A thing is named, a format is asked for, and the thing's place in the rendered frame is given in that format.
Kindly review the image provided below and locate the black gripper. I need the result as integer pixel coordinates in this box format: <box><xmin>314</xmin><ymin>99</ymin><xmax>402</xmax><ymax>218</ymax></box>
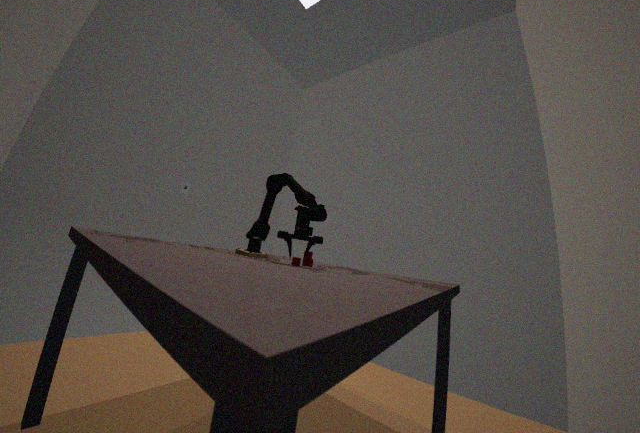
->
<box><xmin>277</xmin><ymin>220</ymin><xmax>323</xmax><ymax>259</ymax></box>

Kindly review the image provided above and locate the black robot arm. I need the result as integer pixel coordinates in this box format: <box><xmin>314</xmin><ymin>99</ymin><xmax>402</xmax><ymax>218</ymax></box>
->
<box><xmin>244</xmin><ymin>173</ymin><xmax>327</xmax><ymax>253</ymax></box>

